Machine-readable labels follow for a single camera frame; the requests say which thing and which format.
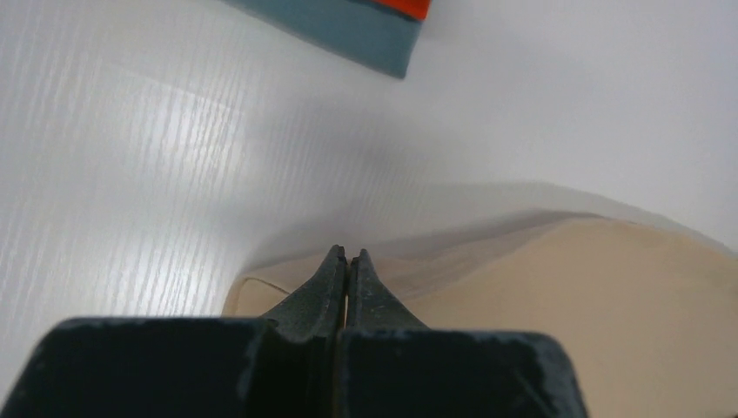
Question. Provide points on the folded orange t shirt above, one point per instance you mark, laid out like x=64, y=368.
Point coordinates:
x=415, y=9

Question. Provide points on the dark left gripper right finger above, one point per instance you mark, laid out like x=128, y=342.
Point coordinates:
x=388, y=363

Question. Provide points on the beige t shirt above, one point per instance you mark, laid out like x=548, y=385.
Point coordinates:
x=648, y=316

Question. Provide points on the folded grey-teal t shirt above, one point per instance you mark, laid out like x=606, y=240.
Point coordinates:
x=364, y=32

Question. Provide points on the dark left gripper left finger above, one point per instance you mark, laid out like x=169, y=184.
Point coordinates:
x=278, y=364

